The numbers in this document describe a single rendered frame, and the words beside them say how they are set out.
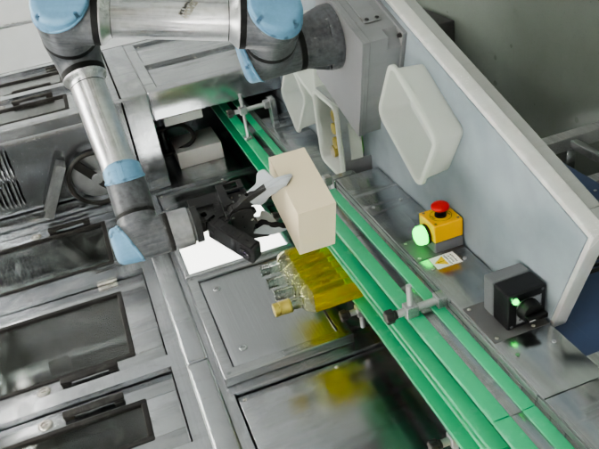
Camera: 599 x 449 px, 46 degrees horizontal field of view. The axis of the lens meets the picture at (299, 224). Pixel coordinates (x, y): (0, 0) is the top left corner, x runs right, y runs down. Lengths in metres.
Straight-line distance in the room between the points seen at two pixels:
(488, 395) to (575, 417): 0.14
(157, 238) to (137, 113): 1.31
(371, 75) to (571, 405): 0.81
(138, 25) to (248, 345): 0.82
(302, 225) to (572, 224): 0.47
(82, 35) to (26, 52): 3.86
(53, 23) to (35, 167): 1.25
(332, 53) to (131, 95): 1.12
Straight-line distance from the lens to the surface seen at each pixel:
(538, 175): 1.27
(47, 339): 2.15
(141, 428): 1.76
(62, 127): 2.61
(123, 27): 1.50
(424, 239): 1.54
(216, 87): 2.62
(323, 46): 1.63
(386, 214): 1.71
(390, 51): 1.59
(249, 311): 1.93
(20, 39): 5.33
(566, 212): 1.23
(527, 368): 1.29
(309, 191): 1.31
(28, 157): 2.65
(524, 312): 1.32
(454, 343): 1.36
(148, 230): 1.32
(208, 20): 1.49
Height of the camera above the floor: 1.41
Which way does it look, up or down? 13 degrees down
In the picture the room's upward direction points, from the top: 107 degrees counter-clockwise
